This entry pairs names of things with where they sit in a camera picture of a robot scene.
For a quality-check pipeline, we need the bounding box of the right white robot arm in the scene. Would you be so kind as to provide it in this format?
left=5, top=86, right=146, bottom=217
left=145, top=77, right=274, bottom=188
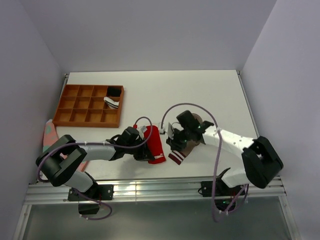
left=166, top=110, right=284, bottom=195

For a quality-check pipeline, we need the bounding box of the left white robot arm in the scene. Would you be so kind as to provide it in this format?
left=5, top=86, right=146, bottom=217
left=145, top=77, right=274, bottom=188
left=36, top=126, right=155, bottom=200

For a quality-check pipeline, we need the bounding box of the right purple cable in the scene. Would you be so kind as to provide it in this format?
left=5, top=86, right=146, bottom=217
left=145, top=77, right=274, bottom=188
left=161, top=102, right=250, bottom=223

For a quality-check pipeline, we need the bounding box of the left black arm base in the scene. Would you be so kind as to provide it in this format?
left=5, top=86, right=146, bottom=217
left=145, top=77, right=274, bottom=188
left=67, top=184, right=114, bottom=202

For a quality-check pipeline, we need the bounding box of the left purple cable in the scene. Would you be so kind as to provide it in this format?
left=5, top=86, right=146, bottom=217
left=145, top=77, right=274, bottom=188
left=36, top=116, right=154, bottom=221

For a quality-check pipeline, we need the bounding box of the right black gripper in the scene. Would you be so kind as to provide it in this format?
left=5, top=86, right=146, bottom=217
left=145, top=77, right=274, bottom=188
left=166, top=127, right=192, bottom=152

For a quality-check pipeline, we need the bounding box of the white black rolled sock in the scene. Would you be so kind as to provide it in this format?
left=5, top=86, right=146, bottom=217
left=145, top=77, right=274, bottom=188
left=103, top=96, right=119, bottom=109

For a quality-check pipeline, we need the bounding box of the purple cable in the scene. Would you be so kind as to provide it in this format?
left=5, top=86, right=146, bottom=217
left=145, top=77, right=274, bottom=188
left=36, top=116, right=154, bottom=221
left=161, top=102, right=250, bottom=223

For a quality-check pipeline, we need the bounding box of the pink patterned sock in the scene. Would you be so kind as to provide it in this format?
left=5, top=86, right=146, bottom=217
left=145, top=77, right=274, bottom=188
left=41, top=119, right=88, bottom=173

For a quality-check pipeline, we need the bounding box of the aluminium frame rail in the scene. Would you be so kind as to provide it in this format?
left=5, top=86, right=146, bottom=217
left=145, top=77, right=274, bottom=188
left=23, top=174, right=287, bottom=206

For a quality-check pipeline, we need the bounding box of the orange compartment tray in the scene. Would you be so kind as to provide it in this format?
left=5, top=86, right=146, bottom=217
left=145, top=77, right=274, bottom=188
left=52, top=84, right=125, bottom=128

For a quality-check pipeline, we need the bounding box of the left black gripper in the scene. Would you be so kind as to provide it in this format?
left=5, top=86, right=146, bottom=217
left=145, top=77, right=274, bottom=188
left=125, top=137, right=155, bottom=161

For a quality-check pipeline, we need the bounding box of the red christmas sock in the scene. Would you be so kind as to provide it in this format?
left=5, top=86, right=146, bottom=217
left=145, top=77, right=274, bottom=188
left=143, top=125, right=166, bottom=165

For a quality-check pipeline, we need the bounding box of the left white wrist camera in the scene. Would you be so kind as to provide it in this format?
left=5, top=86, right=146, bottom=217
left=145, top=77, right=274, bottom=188
left=133, top=124, right=147, bottom=138

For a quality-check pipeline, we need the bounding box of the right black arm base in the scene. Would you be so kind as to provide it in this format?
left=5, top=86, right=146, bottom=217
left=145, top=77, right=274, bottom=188
left=198, top=179, right=237, bottom=198

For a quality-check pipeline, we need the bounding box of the brown striped sock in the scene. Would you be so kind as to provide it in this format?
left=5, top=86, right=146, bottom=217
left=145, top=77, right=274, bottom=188
left=166, top=110, right=204, bottom=165

